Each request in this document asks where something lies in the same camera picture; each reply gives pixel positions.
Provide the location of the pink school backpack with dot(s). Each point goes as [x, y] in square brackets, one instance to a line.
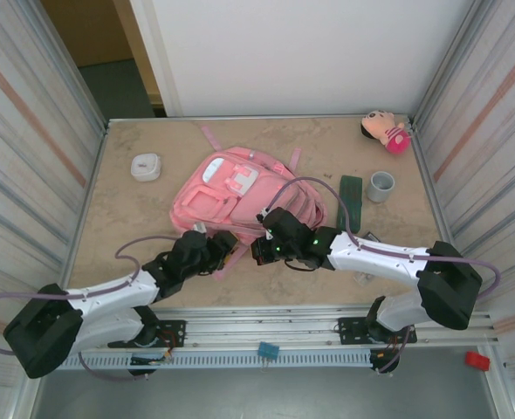
[222, 201]

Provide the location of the green pencil case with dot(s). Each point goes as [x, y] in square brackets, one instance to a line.
[355, 192]

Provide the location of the clear plastic case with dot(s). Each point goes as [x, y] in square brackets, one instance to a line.
[363, 279]

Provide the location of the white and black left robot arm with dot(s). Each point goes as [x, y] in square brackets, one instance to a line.
[109, 297]

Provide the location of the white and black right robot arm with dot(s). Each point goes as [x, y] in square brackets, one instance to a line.
[371, 257]

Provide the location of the small black flat item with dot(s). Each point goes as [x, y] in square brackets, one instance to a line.
[372, 237]

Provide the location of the blue connector block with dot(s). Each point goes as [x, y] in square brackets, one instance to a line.
[269, 350]

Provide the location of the small white square box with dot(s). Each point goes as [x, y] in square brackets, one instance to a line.
[146, 168]

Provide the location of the grey cup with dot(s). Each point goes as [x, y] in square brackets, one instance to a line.
[382, 190]

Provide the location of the aluminium table border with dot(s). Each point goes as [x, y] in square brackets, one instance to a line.
[257, 118]

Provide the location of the plush doll with pink body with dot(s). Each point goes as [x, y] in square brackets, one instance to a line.
[393, 137]

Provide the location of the red block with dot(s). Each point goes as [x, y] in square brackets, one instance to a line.
[477, 362]

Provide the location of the brown wooden door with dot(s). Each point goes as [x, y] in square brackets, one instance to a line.
[87, 30]

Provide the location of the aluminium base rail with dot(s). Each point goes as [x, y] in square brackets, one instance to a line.
[262, 325]

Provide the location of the aluminium frame post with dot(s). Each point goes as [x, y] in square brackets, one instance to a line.
[91, 105]
[434, 87]

